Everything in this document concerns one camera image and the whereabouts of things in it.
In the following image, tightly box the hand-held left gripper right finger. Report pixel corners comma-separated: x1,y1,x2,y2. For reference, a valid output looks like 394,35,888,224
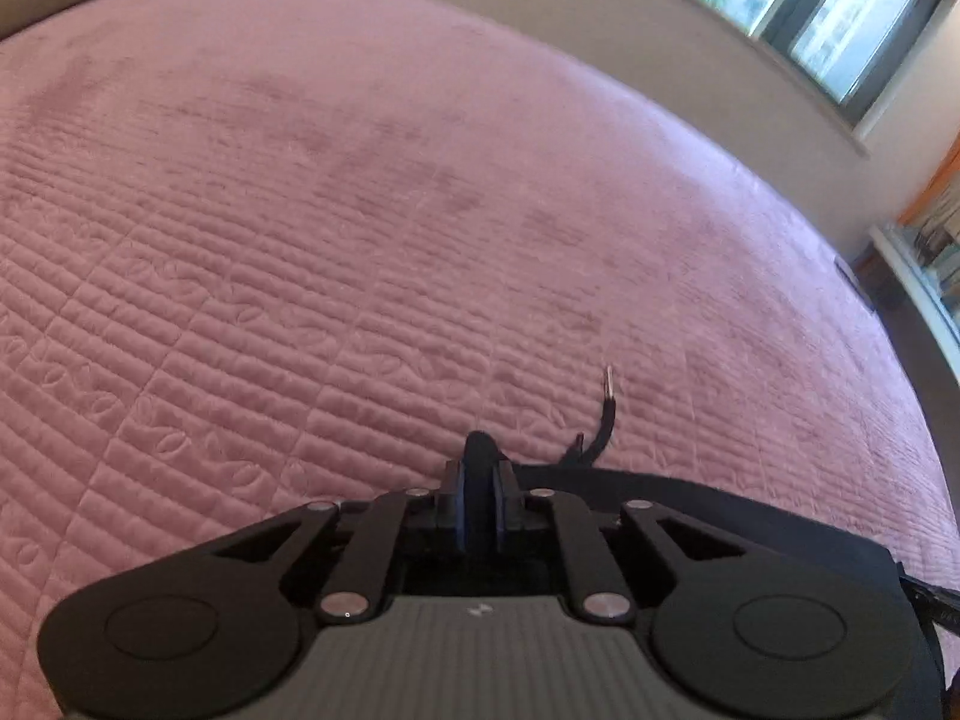
491,461,743,623

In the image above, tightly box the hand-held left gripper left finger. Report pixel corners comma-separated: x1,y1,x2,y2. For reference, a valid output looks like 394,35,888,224
214,457,481,625

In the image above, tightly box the black striped hoodie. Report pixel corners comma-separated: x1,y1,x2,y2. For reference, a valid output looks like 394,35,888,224
461,364,960,691

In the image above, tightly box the pink quilted bedspread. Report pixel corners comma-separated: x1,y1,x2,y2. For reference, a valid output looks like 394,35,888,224
0,0,953,720

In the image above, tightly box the row of books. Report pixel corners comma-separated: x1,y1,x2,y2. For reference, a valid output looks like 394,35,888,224
900,157,960,286

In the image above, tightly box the orange curtain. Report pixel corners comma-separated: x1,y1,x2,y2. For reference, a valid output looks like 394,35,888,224
896,142,960,226

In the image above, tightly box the dark framed window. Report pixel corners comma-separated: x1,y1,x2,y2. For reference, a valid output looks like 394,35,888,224
622,0,950,128

